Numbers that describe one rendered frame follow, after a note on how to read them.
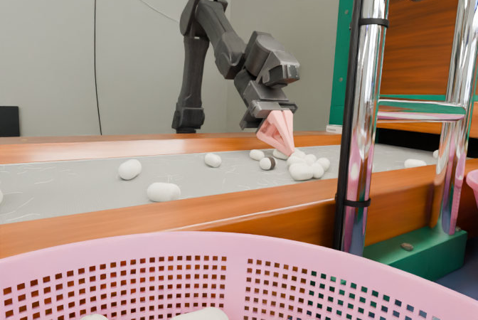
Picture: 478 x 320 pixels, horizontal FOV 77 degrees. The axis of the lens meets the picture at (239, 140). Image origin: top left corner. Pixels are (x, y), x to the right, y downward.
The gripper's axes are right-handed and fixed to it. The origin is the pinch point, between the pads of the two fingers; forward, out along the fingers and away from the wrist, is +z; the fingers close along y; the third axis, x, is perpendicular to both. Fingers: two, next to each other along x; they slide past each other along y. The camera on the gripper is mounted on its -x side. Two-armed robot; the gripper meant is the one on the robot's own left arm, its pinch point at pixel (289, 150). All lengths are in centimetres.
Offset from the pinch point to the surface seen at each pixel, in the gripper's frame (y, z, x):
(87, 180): -31.3, 0.9, 1.9
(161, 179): -23.3, 3.2, -0.1
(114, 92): 6, -164, 129
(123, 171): -27.7, 1.8, -0.5
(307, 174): -6.4, 8.9, -6.4
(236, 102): 111, -155, 126
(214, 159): -14.2, 0.0, 1.0
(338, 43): 41, -37, -3
